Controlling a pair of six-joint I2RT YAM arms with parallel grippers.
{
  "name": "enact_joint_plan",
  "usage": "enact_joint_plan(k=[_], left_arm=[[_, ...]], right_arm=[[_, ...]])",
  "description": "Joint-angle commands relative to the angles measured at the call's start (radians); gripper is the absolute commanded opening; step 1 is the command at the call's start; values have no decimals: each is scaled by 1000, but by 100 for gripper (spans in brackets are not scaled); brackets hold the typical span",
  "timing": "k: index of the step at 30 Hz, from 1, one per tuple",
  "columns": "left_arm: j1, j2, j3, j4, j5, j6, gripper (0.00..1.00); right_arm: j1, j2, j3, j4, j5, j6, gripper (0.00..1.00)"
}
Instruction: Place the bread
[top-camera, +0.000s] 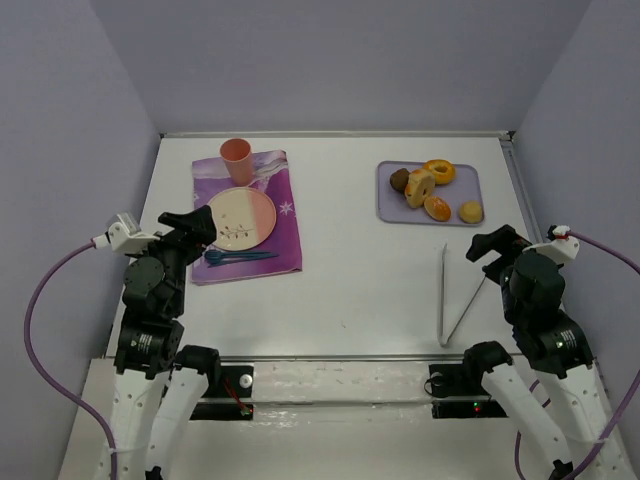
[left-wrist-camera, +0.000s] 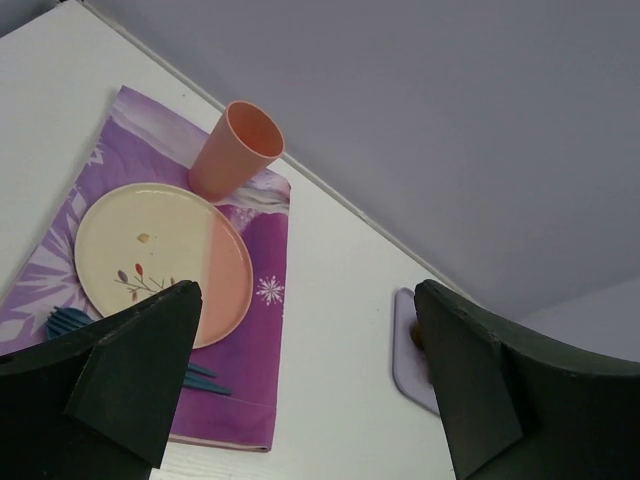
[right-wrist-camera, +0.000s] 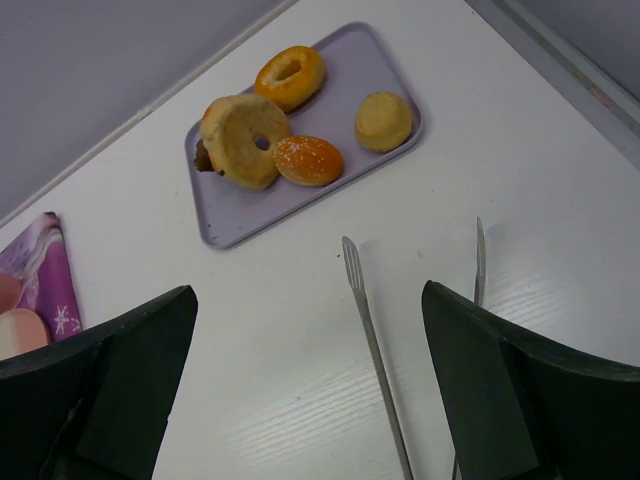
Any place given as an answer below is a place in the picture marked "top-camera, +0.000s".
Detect metal tongs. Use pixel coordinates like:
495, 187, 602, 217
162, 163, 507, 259
436, 243, 485, 348

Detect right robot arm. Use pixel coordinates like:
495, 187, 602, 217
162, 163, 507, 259
463, 225, 635, 479

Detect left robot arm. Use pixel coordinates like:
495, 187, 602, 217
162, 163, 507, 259
94, 206, 217, 479

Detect orange oval bread roll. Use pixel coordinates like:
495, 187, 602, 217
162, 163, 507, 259
423, 196, 452, 222

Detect blue plastic spoon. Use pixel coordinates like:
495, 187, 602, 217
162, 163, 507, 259
204, 250, 274, 265

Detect round yellow bun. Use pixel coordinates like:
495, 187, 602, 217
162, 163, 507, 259
458, 201, 484, 224

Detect cream and pink plate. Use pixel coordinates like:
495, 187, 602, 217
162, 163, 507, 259
207, 187, 277, 252

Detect lilac plastic tray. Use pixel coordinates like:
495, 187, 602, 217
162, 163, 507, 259
376, 161, 484, 228

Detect blue plastic fork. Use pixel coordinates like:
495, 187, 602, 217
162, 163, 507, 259
204, 251, 278, 268

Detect pink plastic cup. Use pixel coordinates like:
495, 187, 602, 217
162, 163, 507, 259
219, 138, 253, 186

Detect glazed yellow donut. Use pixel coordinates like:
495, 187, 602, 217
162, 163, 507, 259
423, 159, 456, 185

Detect speckled bagel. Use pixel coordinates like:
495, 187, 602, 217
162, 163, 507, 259
404, 168, 436, 209

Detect purple patterned cloth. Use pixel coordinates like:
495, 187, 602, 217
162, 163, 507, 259
191, 150, 302, 285

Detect brown chocolate bun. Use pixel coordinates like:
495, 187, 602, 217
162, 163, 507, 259
389, 168, 410, 193

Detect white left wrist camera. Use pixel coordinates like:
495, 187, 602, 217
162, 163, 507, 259
92, 212, 159, 256

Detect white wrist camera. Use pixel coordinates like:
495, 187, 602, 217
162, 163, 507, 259
528, 225, 580, 265
92, 212, 159, 256

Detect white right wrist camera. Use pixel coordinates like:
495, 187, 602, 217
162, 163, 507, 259
528, 225, 580, 265

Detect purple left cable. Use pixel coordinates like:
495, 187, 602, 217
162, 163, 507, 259
24, 240, 119, 480

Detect purple cable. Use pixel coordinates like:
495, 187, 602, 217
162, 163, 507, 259
24, 240, 119, 480
513, 230, 640, 480

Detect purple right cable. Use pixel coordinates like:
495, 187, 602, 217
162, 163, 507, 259
513, 230, 640, 480

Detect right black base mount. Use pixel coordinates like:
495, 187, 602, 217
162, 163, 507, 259
424, 363, 507, 420

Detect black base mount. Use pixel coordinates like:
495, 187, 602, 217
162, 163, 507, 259
424, 363, 507, 420
190, 364, 254, 421

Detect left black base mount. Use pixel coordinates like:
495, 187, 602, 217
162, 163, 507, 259
190, 364, 254, 421

